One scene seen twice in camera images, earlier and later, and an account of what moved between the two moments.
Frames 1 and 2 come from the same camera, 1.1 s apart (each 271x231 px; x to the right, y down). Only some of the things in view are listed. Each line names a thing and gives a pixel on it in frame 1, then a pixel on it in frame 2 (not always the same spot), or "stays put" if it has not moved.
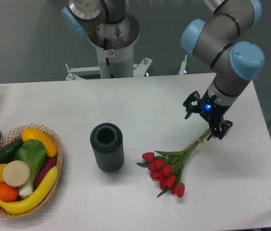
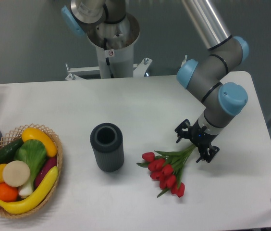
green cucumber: [5, 154] stays put
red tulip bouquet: [165, 168] stays put
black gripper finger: [191, 104] -> [183, 130]
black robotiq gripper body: [211, 109] -> [201, 138]
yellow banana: [36, 199] stays put
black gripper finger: [221, 131] -> [207, 153]
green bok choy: [33, 153] stays put
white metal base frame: [139, 70] stays put
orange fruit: [4, 192] stays put
